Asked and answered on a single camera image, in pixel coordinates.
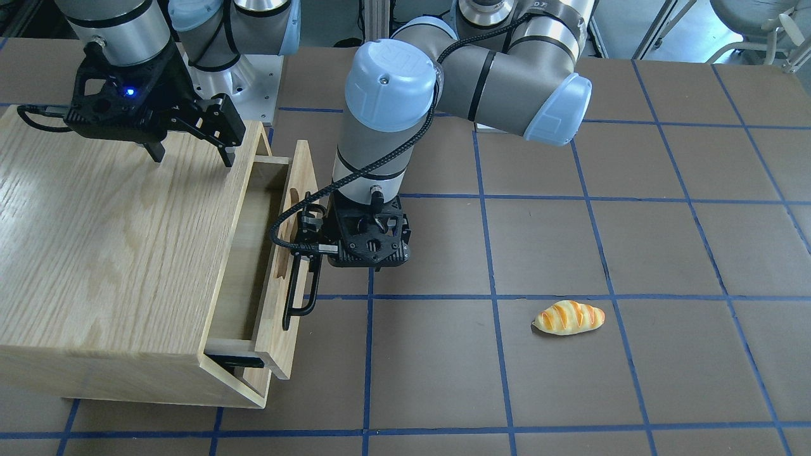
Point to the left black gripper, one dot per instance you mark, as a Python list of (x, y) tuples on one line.
[(308, 226)]

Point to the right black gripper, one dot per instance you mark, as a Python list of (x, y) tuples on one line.
[(170, 85)]

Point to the black drawer handle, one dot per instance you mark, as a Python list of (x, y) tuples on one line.
[(291, 299)]

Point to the wooden drawer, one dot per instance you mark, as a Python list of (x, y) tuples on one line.
[(247, 320)]

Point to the wooden drawer cabinet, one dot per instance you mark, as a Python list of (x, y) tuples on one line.
[(112, 265)]

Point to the toy bread loaf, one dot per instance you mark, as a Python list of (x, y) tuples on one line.
[(569, 317)]

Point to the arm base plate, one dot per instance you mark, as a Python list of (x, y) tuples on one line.
[(253, 85)]

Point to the aluminium frame post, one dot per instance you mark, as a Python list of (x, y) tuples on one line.
[(375, 19)]

